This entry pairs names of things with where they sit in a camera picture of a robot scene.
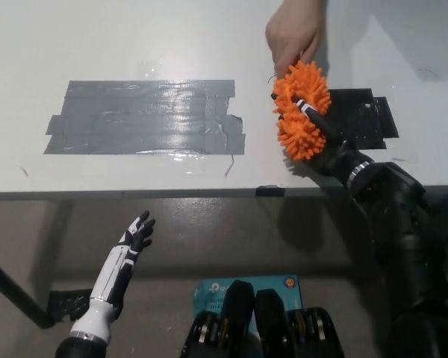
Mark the bare person hand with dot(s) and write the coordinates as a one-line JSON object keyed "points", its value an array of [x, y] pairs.
{"points": [[293, 30]]}

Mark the small black tape piece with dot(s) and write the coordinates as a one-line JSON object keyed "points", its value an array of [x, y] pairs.
{"points": [[269, 191]]}

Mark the clear tape strip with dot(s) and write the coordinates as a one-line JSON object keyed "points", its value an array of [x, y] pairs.
{"points": [[112, 164]]}

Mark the black table leg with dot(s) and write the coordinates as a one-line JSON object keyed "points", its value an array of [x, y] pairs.
{"points": [[15, 294]]}

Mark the grey duct tape patch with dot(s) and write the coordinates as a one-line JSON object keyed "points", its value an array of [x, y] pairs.
{"points": [[145, 115]]}

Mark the orange microfibre duster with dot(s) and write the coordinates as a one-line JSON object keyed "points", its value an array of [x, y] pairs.
{"points": [[302, 84]]}

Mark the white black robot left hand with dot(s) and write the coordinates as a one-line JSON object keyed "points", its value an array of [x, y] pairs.
{"points": [[110, 279]]}

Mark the teal router box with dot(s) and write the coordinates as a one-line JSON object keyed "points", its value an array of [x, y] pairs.
{"points": [[213, 291]]}

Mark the black floor tape patch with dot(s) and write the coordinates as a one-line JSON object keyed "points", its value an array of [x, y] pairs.
{"points": [[69, 304]]}

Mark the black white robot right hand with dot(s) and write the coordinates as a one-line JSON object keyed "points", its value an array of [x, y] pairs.
{"points": [[343, 160]]}

